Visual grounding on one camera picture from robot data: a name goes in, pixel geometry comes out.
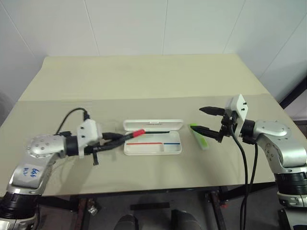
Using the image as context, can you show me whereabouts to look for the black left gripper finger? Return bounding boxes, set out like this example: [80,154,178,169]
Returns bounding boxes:
[103,132,135,142]
[94,137,131,154]

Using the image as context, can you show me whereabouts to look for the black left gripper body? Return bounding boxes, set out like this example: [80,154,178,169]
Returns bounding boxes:
[83,133,109,166]

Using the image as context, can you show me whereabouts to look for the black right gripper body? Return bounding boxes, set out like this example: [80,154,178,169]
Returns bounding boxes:
[217,110,238,144]

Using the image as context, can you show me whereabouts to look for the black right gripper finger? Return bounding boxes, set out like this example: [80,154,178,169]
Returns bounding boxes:
[191,126,223,142]
[199,105,226,117]

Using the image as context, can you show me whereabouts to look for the red capped black marker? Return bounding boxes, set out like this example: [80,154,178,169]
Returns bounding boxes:
[130,128,171,139]

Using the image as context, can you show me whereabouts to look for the green marker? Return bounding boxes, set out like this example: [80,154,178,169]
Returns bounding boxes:
[189,123,209,151]

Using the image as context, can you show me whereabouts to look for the white open pencil case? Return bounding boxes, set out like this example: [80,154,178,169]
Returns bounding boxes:
[122,118,185,156]

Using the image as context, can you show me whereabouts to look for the white handwritten sticker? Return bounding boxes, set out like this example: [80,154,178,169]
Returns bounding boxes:
[20,163,43,183]

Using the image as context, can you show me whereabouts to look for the black flat bar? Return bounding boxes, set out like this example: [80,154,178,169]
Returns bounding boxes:
[130,202,171,211]

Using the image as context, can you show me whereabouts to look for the dark rounded shape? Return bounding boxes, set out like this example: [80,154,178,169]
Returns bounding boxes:
[114,214,142,230]

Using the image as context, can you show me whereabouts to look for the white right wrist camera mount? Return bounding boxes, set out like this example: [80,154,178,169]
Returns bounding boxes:
[224,93,249,140]

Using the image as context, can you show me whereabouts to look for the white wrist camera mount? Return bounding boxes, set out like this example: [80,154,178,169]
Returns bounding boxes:
[76,119,103,159]
[224,93,249,140]

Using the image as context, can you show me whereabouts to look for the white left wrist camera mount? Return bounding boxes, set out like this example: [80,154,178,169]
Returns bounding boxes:
[76,119,103,159]

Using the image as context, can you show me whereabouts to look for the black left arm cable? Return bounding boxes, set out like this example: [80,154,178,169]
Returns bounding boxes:
[56,107,91,135]

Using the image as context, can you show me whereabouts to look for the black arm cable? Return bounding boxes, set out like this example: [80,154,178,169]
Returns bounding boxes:
[56,107,91,135]
[227,123,259,230]

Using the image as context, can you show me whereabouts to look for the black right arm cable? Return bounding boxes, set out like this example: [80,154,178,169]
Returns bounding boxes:
[227,123,259,230]

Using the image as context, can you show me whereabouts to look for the black table frame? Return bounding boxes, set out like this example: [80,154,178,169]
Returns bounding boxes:
[38,182,277,230]

